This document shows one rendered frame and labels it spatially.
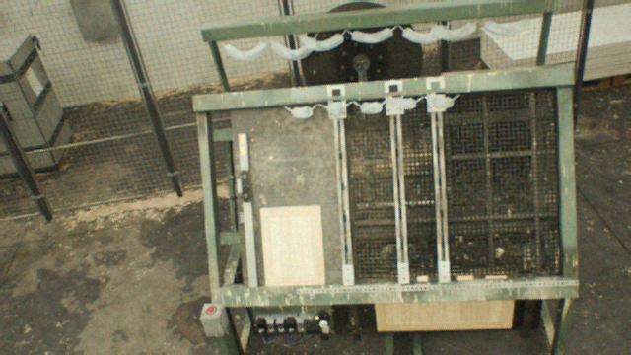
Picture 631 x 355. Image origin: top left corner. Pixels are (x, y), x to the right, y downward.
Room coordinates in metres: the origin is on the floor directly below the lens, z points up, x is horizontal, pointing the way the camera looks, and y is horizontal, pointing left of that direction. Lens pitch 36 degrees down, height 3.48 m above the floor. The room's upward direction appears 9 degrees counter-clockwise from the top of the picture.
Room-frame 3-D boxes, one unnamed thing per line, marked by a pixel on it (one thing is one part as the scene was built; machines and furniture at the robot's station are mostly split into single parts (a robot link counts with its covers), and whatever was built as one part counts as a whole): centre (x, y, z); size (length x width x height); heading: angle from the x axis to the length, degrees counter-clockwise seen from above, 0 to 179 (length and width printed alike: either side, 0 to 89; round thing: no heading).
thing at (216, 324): (2.43, 0.75, 0.84); 0.12 x 0.12 x 0.18; 80
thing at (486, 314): (2.57, -0.69, 0.52); 0.90 x 0.02 x 0.55; 80
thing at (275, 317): (2.42, 0.30, 0.69); 0.50 x 0.14 x 0.24; 80
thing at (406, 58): (3.51, -0.40, 1.85); 0.80 x 0.06 x 0.80; 80
